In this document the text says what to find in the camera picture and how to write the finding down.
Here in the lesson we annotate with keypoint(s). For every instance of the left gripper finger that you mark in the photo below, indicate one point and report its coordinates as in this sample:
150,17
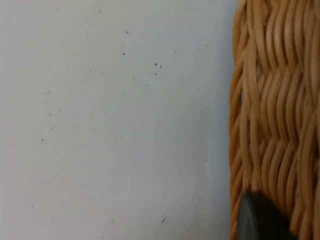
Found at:
260,220

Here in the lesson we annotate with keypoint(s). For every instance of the pale brown wicker basket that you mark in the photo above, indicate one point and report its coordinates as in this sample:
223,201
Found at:
277,100

